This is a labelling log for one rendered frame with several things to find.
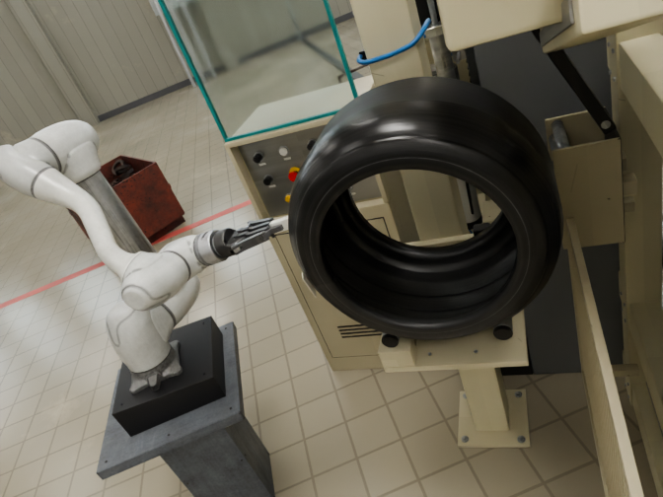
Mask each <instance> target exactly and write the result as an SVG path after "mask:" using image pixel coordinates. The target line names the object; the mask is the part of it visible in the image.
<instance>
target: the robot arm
mask: <svg viewBox="0 0 663 497"><path fill-rule="evenodd" d="M99 148H100V138H99V136H98V134H97V132H96V130H95V129H94V128H93V127H92V126H91V125H90V124H88V123H86V122H84V121H81V120H66V121H61V122H58V123H55V124H52V125H50V126H48V127H47V128H45V129H43V130H41V131H39V132H37V133H35V134H34V135H33V136H32V137H30V138H29V139H27V140H25V141H22V142H20V143H18V144H15V145H14V146H11V145H2V146H0V179H1V180H2V181H3V182H5V183H6V184H7V185H9V186H11V187H12V188H14V189H16V190H18V191H20V192H21V193H23V194H25V195H28V196H31V197H34V198H36V199H39V200H42V201H46V202H50V203H53V204H57V205H60V206H63V207H66V208H69V209H71V210H73V211H74V212H76V213H77V214H78V215H79V217H80V218H81V220H82V222H83V224H84V227H85V229H86V231H87V233H88V235H89V238H90V240H91V242H92V244H93V247H94V249H95V251H96V253H97V254H98V256H99V258H100V259H101V261H102V262H103V263H104V264H105V265H106V266H107V267H108V268H110V269H111V270H112V271H113V272H115V273H116V274H117V275H118V276H119V277H120V283H121V297H122V300H123V301H120V302H118V303H117V304H115V305H114V306H113V307H112V308H111V309H110V310H109V312H108V315H107V317H106V329H107V334H108V337H109V340H110V343H111V345H112V347H113V349H114V350H115V352H116V353H117V355H118V356H119V358H120V359H121V360H122V362H123V363H124V364H125V365H126V366H127V368H128V369H129V371H130V373H131V374H132V375H131V387H130V389H129V390H130V392H131V393H132V394H136V393H138V392H140V391H142V390H144V389H146V388H148V387H150V388H151V390H152V391H156V390H158V389H159V388H160V383H161V382H162V381H163V380H165V379H168V378H170V377H173V376H178V375H179V374H181V373H182V372H183V368H182V367H181V362H180V352H179V348H180V343H179V342H178V341H177V340H175V341H172V342H171V343H169V341H168V340H169V339H170V336H171V333H172V331H173V328H174V327H175V326H176V325H177V324H178V323H179V322H180V321H181V320H182V319H183V318H184V316H185V315H186V314H187V313H188V311H189V310H190V309H191V307H192V306H193V304H194V303H195V301H196V299H197V296H198V294H199V290H200V281H199V278H198V276H197V274H198V273H200V272H202V271H203V269H205V268H206V267H208V266H209V265H213V264H216V263H219V262H222V261H225V260H227V259H228V257H229V256H232V255H238V254H240V253H241V252H243V251H245V250H247V249H250V248H253V247H255V246H257V245H259V244H262V243H264V242H266V241H268V240H269V237H272V238H275V235H274V234H277V233H280V232H283V231H286V230H288V216H286V217H283V218H280V219H277V220H274V219H273V217H270V218H265V219H260V220H255V221H252V220H250V221H248V226H247V227H246V228H240V229H238V230H234V229H232V228H225V229H223V230H211V231H209V232H206V233H202V234H199V235H190V236H186V237H183V238H180V239H177V240H175V241H172V242H170V243H168V244H167V245H165V246H164V247H163V248H162V249H161V250H160V251H159V252H156V251H155V249H154V248H153V246H152V245H151V243H150V242H149V241H148V239H147V238H146V236H145V235H144V233H143V232H142V230H141V229H140V228H139V226H138V225H137V223H136V222H135V220H134V219H133V218H132V216H131V215H130V213H129V212H128V210H127V209H126V208H125V206H124V205H123V203H122V202H121V200H120V199H119V198H118V196H117V195H116V193H115V192H114V190H113V189H112V187H111V186H110V184H109V183H108V181H107V180H106V178H105V177H104V176H103V174H102V173H101V171H100V168H101V162H100V159H99V155H98V151H99Z"/></svg>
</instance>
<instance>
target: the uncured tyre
mask: <svg viewBox="0 0 663 497"><path fill-rule="evenodd" d="M398 170H424V171H432V172H436V173H441V174H445V175H448V176H451V177H454V178H458V179H460V180H463V181H465V182H467V183H469V184H471V185H472V186H474V187H476V188H477V189H479V190H480V191H482V192H483V193H484V194H486V195H487V196H488V197H489V198H490V199H491V200H492V201H493V202H494V203H495V204H496V205H497V206H498V207H499V208H500V209H501V212H500V213H499V215H498V216H497V217H496V218H495V220H494V221H493V222H492V223H491V224H490V225H489V226H488V227H487V228H485V229H484V230H483V231H482V232H480V233H479V234H477V235H475V236H474V237H472V238H470V239H468V240H466V241H463V242H460V243H457V244H454V245H450V246H445V247H437V248H426V247H417V246H412V245H408V244H404V243H401V242H398V241H396V240H394V239H391V238H389V237H388V236H386V235H384V234H382V233H381V232H379V231H378V230H377V229H375V228H374V227H373V226H372V225H371V224H370V223H369V222H368V221H367V220H366V219H365V218H364V217H363V215H362V214H361V213H360V211H359V210H358V208H357V206H356V204H355V202H354V200H353V198H352V195H351V191H350V187H351V186H353V185H354V184H356V183H358V182H360V181H362V180H364V179H366V178H369V177H371V176H374V175H377V174H381V173H385V172H391V171H398ZM563 228H564V223H563V212H562V206H561V201H560V197H559V193H558V188H557V184H556V180H555V175H554V171H553V163H552V160H551V157H550V154H549V151H548V149H547V147H546V144H545V142H544V140H543V139H542V137H541V135H540V134H539V132H538V131H537V129H536V128H535V127H534V125H533V124H532V123H531V122H530V120H529V119H528V118H527V117H526V116H525V115H524V114H523V113H522V112H521V111H520V110H518V109H517V108H516V107H515V106H513V105H512V104H510V103H509V102H507V101H506V100H504V99H503V98H501V97H500V96H498V95H497V94H495V93H493V92H491V91H489V90H487V89H485V88H483V87H480V86H478V85H475V84H472V83H469V82H466V81H462V80H457V79H452V78H445V77H413V78H406V79H401V80H398V81H394V82H390V83H387V84H384V85H381V86H379V87H376V88H374V89H372V90H369V91H367V92H365V93H364V94H362V95H360V96H358V97H357V98H355V99H354V100H352V101H351V102H349V103H348V104H347V105H345V106H344V107H343V108H342V109H341V110H339V111H338V112H337V113H336V114H335V115H334V116H333V118H332V119H331V120H330V121H329V122H328V124H327V125H326V126H325V128H324V129H323V131H322V133H321V134H320V136H319V138H318V139H317V141H316V143H315V144H314V146H313V148H312V150H311V151H310V153H309V155H308V156H307V158H306V160H305V162H304V163H303V165H302V167H301V168H300V170H299V172H298V174H297V176H296V178H295V180H294V183H293V186H292V190H291V194H290V199H289V209H288V231H289V238H290V243H291V247H292V249H293V252H294V255H295V257H296V260H297V262H298V264H299V266H300V268H301V269H302V271H303V273H304V274H305V276H306V277H307V279H308V280H309V281H310V283H311V284H312V285H313V287H314V288H315V289H316V290H317V291H318V292H319V293H320V294H321V295H322V296H323V297H324V298H325V299H326V300H327V301H328V302H329V303H331V304H332V305H333V306H334V307H336V308H337V309H338V310H340V311H341V312H342V313H344V314H345V315H347V316H348V317H350V318H351V319H353V320H355V321H357V322H359V323H361V324H363V325H365V326H367V327H370V328H372V329H375V330H377V331H380V332H383V333H387V334H390V335H393V336H398V337H403V338H410V339H420V340H439V339H450V338H456V337H461V336H466V335H469V334H473V333H477V332H480V331H483V330H486V329H489V328H492V327H494V326H496V325H499V324H501V323H503V322H505V321H506V320H509V319H511V318H512V317H514V316H515V315H517V314H518V313H520V312H521V311H522V310H523V309H525V308H526V307H527V306H528V305H529V304H530V303H531V302H532V301H533V300H534V299H535V298H536V297H537V296H538V295H539V294H540V293H541V291H542V290H543V289H544V287H545V286H546V284H547V283H548V281H549V279H550V278H551V276H552V274H553V270H554V268H555V265H556V262H557V259H558V256H559V253H560V249H561V245H562V239H563Z"/></svg>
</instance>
